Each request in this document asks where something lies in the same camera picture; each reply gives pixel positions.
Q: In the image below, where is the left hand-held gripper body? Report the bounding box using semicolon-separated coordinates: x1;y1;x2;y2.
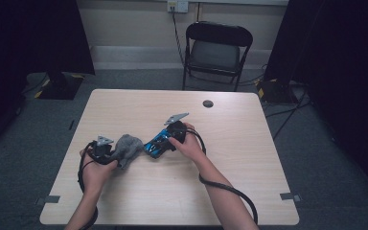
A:
86;135;116;166

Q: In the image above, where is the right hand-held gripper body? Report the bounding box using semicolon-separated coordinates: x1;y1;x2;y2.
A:
163;112;190;144

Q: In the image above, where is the blue toy car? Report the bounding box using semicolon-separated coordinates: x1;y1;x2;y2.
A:
143;128;177;160

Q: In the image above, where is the grey towel cloth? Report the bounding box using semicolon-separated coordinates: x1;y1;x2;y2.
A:
109;133;146;171

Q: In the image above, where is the person's right hand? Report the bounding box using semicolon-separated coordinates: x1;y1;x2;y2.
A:
168;123;207;164

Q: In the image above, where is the person's left hand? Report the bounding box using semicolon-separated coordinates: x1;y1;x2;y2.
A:
80;148;119;196

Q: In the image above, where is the grey tape piece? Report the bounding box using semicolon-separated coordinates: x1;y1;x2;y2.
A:
34;195;61;206
280;192;302;203

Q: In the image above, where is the black stand base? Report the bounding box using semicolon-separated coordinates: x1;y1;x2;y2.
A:
256;78;300;104
37;71;85;101

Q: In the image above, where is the black folding chair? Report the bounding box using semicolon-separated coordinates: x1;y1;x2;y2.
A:
181;20;254;93

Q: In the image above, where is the dark curtain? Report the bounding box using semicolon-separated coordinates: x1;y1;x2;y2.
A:
264;0;368;202
0;0;96;161

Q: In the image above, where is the black power cable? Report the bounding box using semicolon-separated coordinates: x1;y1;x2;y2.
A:
171;6;187;66

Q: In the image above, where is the black floor cable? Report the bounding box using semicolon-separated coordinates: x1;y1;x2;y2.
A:
264;85;312;142

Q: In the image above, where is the white wall outlet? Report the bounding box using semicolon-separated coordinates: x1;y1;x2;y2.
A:
167;0;190;13

